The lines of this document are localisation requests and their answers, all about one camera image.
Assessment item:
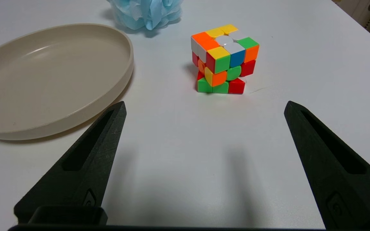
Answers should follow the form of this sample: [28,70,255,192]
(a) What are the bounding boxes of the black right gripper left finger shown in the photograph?
[14,101,127,224]

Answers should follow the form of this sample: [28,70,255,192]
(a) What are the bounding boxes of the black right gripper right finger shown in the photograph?
[284,101,370,230]

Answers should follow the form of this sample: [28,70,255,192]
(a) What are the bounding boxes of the light blue bath loofah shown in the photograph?
[107,0,184,31]

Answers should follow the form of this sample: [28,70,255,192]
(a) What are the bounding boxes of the beige round plate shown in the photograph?
[0,23,134,141]

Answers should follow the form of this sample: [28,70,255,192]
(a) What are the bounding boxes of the multicoloured puzzle cube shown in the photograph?
[190,24,260,95]

